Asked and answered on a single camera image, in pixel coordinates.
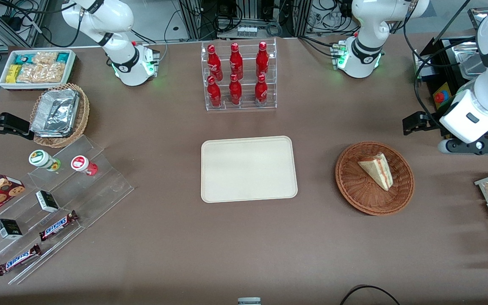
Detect triangular sandwich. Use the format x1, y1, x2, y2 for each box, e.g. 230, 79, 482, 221
358, 153, 394, 191

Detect light oval wicker basket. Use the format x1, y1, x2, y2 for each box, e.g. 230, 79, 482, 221
30, 83, 90, 148

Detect brown round wicker basket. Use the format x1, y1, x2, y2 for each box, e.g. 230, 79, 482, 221
335, 141, 415, 216

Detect cream plastic tray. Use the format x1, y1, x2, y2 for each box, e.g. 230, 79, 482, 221
201, 136, 298, 203

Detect black food warmer cabinet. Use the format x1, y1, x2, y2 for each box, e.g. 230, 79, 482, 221
413, 6, 488, 142

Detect white rectangular snack bin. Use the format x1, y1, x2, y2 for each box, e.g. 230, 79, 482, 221
0, 49, 77, 91

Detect green label white-lid jar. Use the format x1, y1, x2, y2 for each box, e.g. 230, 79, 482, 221
28, 150, 61, 172

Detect stacked aluminium foil containers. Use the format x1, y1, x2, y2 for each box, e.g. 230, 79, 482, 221
30, 89, 80, 138

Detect yellow snack packet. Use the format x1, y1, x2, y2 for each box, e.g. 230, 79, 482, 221
6, 64, 22, 84

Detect clear bag of crackers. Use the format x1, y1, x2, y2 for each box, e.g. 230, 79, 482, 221
32, 51, 58, 65
40, 63, 67, 83
16, 64, 42, 83

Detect steel warmer pan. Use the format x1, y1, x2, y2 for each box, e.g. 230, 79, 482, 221
451, 42, 484, 79

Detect red label white-lid jar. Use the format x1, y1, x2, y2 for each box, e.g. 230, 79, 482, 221
71, 155, 98, 176

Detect small black carton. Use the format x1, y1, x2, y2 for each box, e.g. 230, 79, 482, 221
0, 219, 23, 240
36, 191, 60, 213

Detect clear acrylic stepped stand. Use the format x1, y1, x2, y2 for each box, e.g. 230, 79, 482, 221
0, 135, 135, 285

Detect snickers chocolate bar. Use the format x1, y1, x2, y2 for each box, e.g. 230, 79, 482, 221
39, 211, 79, 242
0, 244, 42, 276

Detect red cola bottle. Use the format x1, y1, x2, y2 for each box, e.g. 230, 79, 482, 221
230, 42, 244, 79
256, 41, 269, 77
255, 74, 268, 106
229, 74, 243, 105
207, 44, 223, 81
207, 75, 222, 107

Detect clear acrylic bottle rack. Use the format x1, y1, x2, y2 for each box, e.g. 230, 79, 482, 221
201, 37, 277, 111

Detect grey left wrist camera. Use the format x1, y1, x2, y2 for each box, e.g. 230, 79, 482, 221
438, 138, 488, 154

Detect black cable loop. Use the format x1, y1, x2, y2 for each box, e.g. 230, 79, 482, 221
339, 285, 401, 305

